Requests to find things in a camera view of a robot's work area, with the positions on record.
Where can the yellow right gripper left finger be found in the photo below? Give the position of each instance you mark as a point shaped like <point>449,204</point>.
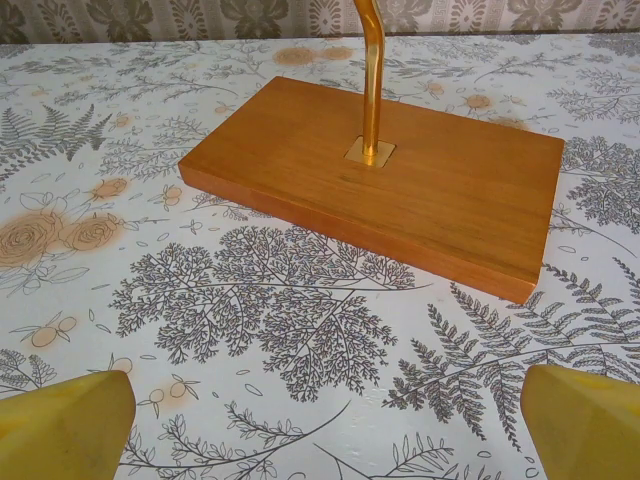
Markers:
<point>60,430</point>

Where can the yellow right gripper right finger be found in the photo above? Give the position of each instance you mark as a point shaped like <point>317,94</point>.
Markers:
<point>590,430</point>

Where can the gold hook stand wooden base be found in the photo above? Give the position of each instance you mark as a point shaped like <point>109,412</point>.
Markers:
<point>400,200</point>

